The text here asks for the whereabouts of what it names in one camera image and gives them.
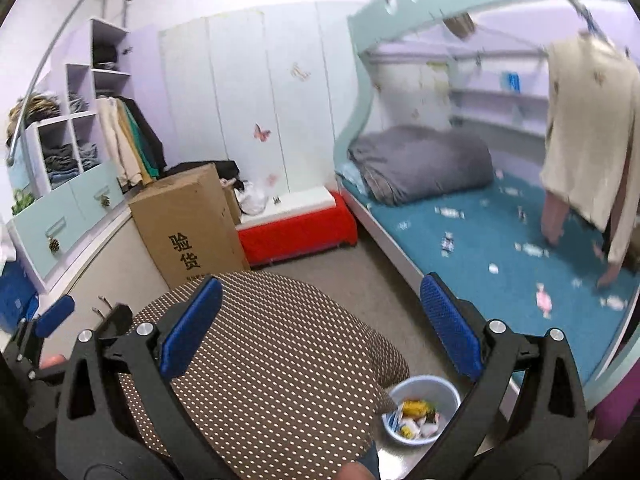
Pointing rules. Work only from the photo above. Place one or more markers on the dark hanging jacket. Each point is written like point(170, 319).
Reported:
point(152, 140)

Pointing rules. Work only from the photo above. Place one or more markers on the red storage bench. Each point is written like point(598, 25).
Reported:
point(295, 240)

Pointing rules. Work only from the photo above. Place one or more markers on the beige hanging sweater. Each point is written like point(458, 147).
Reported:
point(585, 135)

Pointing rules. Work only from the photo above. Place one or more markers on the blue shopping bag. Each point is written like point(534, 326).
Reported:
point(15, 300)

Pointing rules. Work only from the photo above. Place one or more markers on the blue clothes hanger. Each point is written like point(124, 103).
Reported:
point(592, 25)

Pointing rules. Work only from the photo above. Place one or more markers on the white stepped shelf unit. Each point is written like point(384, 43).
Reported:
point(92, 195)

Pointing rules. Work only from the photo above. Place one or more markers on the small blue box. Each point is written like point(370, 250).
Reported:
point(510, 81)

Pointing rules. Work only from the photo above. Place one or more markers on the white low cabinet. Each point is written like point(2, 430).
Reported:
point(85, 280)

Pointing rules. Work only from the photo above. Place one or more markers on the white wall shelf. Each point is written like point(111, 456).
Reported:
point(500, 110)

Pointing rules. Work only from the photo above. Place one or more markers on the green hanging shirt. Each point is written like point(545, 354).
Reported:
point(142, 155)

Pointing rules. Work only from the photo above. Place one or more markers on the round polka-dot table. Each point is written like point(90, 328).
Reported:
point(280, 360)

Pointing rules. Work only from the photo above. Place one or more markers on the white paper bag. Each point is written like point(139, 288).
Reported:
point(7, 247)

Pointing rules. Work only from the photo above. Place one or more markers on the grey folded duvet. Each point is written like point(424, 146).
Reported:
point(420, 165)

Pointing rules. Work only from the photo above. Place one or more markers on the teal bunk bed frame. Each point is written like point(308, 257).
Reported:
point(370, 25)

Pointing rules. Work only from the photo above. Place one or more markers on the teal printed bed sheet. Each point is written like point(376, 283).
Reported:
point(475, 285)

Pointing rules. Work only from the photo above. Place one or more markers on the brown cardboard box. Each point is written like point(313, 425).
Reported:
point(185, 220)

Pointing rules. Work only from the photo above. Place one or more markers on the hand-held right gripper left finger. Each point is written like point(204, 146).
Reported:
point(190, 327)

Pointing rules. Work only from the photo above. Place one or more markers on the brown hanging cloth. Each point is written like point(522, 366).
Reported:
point(458, 25)

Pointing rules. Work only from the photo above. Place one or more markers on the beige butterfly sticker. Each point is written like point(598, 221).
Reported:
point(300, 71)

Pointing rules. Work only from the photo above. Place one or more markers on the person's left hand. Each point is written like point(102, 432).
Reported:
point(52, 360)

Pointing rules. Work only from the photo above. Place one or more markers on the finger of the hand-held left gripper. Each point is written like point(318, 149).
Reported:
point(55, 316)
point(117, 322)

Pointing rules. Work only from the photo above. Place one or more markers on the brown clothes pile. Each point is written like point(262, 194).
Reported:
point(42, 107)

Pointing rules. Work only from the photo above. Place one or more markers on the pale green wardrobe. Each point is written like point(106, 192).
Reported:
point(235, 85)

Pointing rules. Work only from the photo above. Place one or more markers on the light blue pillow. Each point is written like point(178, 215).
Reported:
point(350, 175)

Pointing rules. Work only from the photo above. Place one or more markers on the faded pink butterfly sticker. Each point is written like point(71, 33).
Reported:
point(271, 179)

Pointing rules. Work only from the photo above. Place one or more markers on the grey folded clothes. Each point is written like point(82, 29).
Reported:
point(88, 155)
point(78, 102)
point(61, 162)

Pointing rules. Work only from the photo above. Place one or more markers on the white plastic bag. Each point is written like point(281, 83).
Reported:
point(252, 200)

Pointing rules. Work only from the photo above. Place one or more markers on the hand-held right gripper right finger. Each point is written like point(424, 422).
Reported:
point(450, 327)

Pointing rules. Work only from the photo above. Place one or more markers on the purple cloth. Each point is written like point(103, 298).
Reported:
point(617, 405)

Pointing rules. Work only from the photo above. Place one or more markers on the pinecone ornament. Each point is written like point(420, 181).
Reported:
point(54, 245)
point(105, 200)

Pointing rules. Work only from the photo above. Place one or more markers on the cream hanging jacket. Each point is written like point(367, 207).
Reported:
point(117, 145)

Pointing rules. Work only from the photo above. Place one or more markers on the white plastic bin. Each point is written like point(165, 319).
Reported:
point(400, 390)

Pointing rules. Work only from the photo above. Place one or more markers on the green artificial plant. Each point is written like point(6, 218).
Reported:
point(22, 202)

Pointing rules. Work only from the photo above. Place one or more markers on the yellow snack packet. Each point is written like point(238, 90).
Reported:
point(412, 406)

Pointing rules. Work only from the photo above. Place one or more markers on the grey metal handrail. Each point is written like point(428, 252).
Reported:
point(40, 60)

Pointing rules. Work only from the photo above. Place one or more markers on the person's right hand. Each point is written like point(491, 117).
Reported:
point(357, 472)

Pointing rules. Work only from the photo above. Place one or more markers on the black bag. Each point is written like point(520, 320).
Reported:
point(215, 167)

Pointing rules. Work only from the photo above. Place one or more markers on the black folded clothes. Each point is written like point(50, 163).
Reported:
point(105, 52)

